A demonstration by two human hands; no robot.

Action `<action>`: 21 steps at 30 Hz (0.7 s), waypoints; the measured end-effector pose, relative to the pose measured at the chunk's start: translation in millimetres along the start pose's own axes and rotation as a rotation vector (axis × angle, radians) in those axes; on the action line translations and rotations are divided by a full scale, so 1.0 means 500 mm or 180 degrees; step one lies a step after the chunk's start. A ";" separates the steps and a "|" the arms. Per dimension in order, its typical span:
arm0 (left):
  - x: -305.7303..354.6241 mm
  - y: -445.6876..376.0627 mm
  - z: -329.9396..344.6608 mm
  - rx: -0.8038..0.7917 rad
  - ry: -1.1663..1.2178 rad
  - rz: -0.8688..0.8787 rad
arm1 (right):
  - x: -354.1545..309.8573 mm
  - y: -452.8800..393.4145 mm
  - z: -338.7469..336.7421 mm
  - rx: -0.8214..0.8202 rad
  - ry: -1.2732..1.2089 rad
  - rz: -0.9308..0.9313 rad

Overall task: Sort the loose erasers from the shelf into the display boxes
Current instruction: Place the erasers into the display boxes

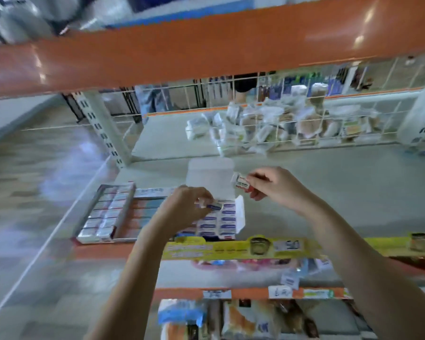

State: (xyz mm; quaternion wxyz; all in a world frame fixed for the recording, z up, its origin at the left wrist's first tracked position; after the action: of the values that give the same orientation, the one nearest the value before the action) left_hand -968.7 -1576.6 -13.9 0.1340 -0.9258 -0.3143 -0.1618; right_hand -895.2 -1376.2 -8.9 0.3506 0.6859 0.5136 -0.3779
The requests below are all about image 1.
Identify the white orange metal shelf unit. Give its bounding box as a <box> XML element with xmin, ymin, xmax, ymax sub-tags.
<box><xmin>0</xmin><ymin>0</ymin><xmax>425</xmax><ymax>340</ymax></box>

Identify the row of blue bottles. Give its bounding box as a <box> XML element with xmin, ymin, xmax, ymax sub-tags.
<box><xmin>258</xmin><ymin>63</ymin><xmax>373</xmax><ymax>100</ymax></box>

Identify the black metal rack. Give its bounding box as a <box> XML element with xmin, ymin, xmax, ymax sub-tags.
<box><xmin>60</xmin><ymin>88</ymin><xmax>143</xmax><ymax>125</ymax></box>

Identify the person's left hand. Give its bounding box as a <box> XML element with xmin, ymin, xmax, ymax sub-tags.
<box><xmin>149</xmin><ymin>185</ymin><xmax>215</xmax><ymax>238</ymax></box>

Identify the person's left forearm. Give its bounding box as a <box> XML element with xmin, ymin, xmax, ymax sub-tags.
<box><xmin>85</xmin><ymin>226</ymin><xmax>172</xmax><ymax>340</ymax></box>

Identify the blue orange snack packet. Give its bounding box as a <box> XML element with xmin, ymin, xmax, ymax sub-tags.
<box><xmin>157</xmin><ymin>298</ymin><xmax>208</xmax><ymax>340</ymax></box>

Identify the yellow price label strip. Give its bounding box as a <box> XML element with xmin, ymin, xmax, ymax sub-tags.
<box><xmin>161</xmin><ymin>233</ymin><xmax>425</xmax><ymax>261</ymax></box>

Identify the person's right hand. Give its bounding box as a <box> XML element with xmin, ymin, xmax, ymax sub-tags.
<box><xmin>246</xmin><ymin>166</ymin><xmax>325</xmax><ymax>217</ymax></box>

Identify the red eraser display box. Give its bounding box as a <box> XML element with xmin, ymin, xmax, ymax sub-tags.
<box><xmin>72</xmin><ymin>182</ymin><xmax>137</xmax><ymax>245</ymax></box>

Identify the white wire grid panel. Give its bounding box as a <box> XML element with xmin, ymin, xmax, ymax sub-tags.
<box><xmin>99</xmin><ymin>56</ymin><xmax>425</xmax><ymax>149</ymax></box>

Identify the person's right forearm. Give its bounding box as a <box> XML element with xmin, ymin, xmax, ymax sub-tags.
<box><xmin>305</xmin><ymin>198</ymin><xmax>425</xmax><ymax>340</ymax></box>

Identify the pile of white packets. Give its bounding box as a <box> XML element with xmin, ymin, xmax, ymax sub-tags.
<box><xmin>184</xmin><ymin>83</ymin><xmax>385</xmax><ymax>156</ymax></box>

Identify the box of pink-blue erasers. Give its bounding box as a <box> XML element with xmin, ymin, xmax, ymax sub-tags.
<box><xmin>113</xmin><ymin>186</ymin><xmax>178</xmax><ymax>244</ymax></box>

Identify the red white small box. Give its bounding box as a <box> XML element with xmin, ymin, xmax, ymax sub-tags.
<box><xmin>230</xmin><ymin>172</ymin><xmax>255</xmax><ymax>195</ymax></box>

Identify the row of blue packages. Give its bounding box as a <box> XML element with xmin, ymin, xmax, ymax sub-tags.
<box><xmin>0</xmin><ymin>0</ymin><xmax>327</xmax><ymax>47</ymax></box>

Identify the blue white eraser box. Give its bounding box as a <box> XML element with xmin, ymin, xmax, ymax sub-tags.
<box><xmin>173</xmin><ymin>158</ymin><xmax>247</xmax><ymax>243</ymax></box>

